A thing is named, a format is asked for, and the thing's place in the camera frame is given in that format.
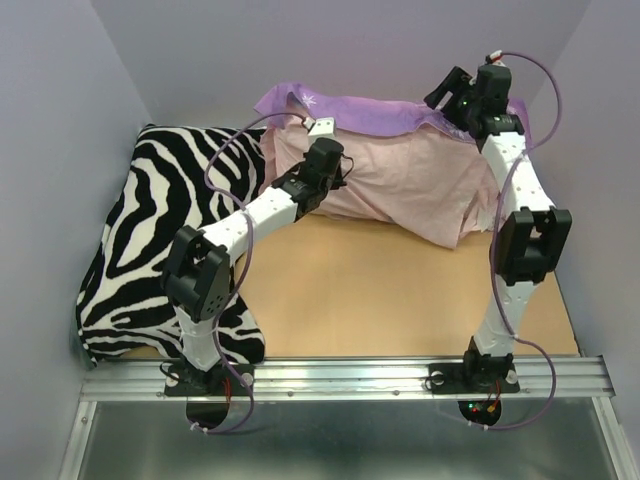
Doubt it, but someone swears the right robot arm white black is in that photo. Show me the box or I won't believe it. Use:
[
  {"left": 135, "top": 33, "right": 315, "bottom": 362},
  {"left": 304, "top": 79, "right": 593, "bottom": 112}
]
[{"left": 425, "top": 63, "right": 572, "bottom": 395}]

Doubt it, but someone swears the purple pink princess pillowcase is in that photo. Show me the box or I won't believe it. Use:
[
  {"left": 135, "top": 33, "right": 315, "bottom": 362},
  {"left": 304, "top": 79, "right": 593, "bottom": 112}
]
[{"left": 255, "top": 82, "right": 498, "bottom": 249}]

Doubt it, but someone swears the zebra print pillow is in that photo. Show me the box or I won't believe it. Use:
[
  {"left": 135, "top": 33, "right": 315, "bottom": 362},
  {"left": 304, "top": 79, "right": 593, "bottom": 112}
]
[{"left": 75, "top": 124, "right": 267, "bottom": 367}]

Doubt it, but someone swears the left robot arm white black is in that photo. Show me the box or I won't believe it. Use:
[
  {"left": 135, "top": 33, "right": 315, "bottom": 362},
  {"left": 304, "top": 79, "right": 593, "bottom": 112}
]
[{"left": 161, "top": 138, "right": 346, "bottom": 394}]

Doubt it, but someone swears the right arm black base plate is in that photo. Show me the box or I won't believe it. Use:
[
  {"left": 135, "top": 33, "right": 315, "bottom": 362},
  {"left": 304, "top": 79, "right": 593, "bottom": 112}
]
[{"left": 428, "top": 362, "right": 521, "bottom": 395}]

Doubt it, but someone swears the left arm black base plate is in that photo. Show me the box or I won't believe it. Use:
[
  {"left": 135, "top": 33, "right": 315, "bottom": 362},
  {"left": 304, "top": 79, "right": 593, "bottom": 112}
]
[{"left": 159, "top": 362, "right": 248, "bottom": 398}]

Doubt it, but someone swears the aluminium mounting rail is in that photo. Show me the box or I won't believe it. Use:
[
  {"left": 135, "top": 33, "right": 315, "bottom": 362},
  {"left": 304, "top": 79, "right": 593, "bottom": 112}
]
[{"left": 60, "top": 357, "right": 636, "bottom": 479}]

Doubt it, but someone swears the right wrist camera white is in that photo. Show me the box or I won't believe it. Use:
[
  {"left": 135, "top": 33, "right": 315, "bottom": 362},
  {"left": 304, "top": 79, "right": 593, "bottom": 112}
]
[{"left": 484, "top": 50, "right": 505, "bottom": 67}]

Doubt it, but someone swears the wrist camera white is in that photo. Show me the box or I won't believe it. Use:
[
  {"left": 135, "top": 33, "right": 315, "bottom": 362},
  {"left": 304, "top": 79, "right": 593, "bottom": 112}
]
[
  {"left": 308, "top": 117, "right": 335, "bottom": 139},
  {"left": 484, "top": 50, "right": 505, "bottom": 67}
]

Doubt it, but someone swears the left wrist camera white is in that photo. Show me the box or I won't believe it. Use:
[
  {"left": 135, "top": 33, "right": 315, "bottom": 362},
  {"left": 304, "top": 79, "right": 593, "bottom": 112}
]
[{"left": 308, "top": 117, "right": 335, "bottom": 139}]

